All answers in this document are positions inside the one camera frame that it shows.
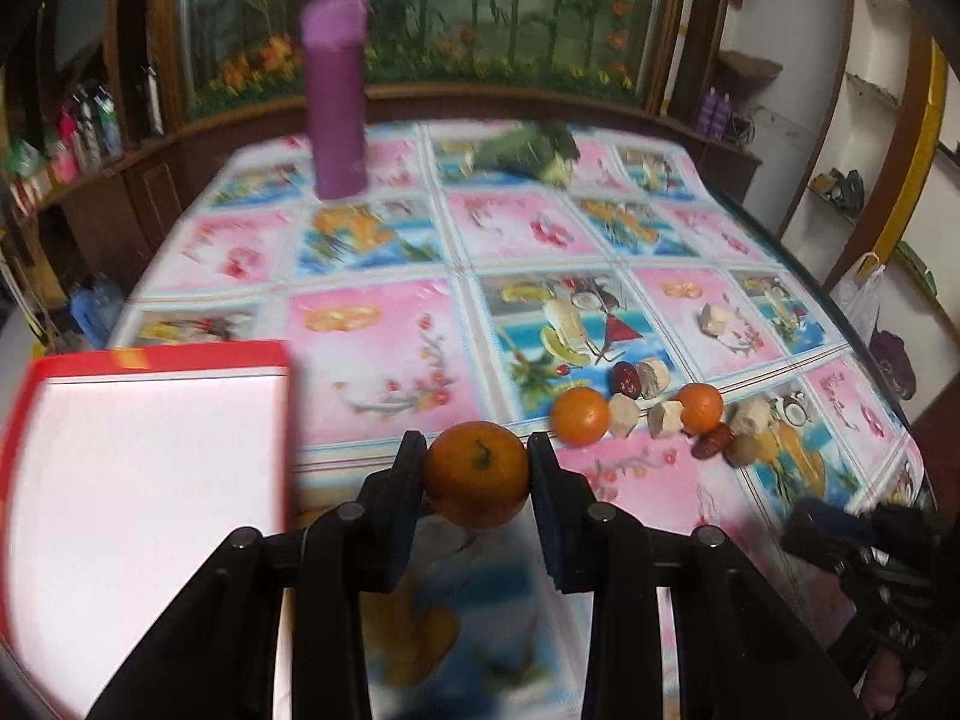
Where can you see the orange tangerine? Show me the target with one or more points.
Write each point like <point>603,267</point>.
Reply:
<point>476,475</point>
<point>702,408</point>
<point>579,417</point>

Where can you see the person's right hand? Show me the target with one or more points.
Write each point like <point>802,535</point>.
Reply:
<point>891,690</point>

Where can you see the red shallow box lid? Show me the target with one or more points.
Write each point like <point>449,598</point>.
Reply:
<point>121,472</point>

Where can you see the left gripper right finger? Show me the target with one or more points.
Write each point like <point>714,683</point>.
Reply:
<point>741,651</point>

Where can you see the green leafy vegetable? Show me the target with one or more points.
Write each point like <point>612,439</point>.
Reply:
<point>544,151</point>

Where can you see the dark red jujube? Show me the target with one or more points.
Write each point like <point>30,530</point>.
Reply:
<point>625,380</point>

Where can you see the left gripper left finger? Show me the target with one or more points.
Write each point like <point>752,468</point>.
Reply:
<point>212,652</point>

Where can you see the white plastic bag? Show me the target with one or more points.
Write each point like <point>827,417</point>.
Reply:
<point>857,294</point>

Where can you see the artificial flower glass panel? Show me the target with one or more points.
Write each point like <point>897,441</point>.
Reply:
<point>240,52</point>

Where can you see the beige pastry cube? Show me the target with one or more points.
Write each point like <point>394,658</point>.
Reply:
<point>665,419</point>
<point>714,320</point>
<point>654,377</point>
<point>623,415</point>
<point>751,417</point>

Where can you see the brown longan fruit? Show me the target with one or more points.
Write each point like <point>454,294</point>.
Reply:
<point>743,451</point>

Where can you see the purple thermos bottle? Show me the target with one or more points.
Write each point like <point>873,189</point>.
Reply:
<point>333,36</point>

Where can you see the fruit pattern tablecloth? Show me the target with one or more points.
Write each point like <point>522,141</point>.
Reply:
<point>444,293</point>

